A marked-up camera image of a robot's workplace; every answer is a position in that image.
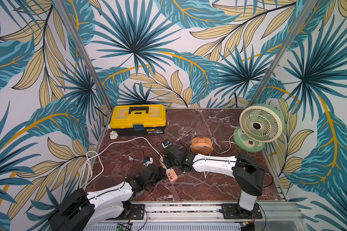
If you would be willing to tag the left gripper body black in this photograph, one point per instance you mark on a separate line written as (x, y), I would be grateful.
(159, 176)

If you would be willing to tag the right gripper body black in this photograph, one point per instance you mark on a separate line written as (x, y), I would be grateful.
(169, 157)

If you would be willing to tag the pink power strip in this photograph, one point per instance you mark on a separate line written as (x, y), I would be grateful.
(171, 174)

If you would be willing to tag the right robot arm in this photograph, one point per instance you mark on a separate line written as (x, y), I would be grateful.
(246, 172)

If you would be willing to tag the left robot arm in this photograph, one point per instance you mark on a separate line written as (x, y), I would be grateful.
(82, 209)

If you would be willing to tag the small orange fan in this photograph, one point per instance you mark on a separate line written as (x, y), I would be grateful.
(201, 145)

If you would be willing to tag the green white desk fan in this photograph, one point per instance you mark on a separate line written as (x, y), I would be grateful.
(259, 124)

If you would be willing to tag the yellow black toolbox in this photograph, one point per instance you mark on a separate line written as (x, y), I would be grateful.
(137, 120)

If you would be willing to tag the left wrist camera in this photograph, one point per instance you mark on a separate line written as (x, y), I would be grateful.
(147, 161)

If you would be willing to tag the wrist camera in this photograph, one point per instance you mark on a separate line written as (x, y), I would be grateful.
(166, 143)
(147, 161)

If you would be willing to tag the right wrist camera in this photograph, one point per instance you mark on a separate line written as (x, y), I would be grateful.
(166, 143)

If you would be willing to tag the white wall plug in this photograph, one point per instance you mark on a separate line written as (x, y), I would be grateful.
(113, 135)

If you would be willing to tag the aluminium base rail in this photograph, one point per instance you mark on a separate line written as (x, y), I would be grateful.
(209, 216)

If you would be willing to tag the left aluminium frame post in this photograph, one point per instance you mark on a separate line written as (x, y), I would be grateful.
(67, 20)

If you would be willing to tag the aluminium frame post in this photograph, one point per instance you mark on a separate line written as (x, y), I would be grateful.
(67, 20)
(290, 36)

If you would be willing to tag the right aluminium frame post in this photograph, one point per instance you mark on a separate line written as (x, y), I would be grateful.
(290, 36)

